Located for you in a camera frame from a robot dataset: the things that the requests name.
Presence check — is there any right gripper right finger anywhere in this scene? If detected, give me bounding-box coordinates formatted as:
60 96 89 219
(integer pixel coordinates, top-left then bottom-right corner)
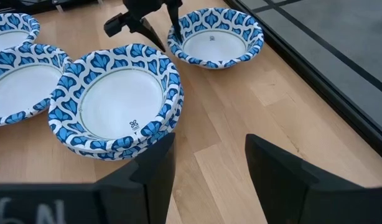
245 133 382 224

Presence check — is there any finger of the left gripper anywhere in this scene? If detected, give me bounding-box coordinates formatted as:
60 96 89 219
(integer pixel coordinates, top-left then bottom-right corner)
165 2 184 44
133 17 167 53

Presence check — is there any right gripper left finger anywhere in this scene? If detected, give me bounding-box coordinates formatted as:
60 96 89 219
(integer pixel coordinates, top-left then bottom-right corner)
94 133 177 224

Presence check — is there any blue patterned paper bowl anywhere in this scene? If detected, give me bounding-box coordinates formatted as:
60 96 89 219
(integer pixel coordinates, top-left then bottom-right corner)
0 12 41 54
65 90 184 157
166 7 265 70
47 43 182 153
0 42 73 128
68 96 185 161

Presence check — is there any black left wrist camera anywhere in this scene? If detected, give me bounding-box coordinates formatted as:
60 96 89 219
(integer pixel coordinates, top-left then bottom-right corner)
103 11 136 39

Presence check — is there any black aluminium extrusion frame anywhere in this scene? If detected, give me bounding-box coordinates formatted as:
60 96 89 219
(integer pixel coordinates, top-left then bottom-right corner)
223 0 382 164

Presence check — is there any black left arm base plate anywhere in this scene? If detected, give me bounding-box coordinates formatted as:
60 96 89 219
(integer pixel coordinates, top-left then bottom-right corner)
0 0 98 16

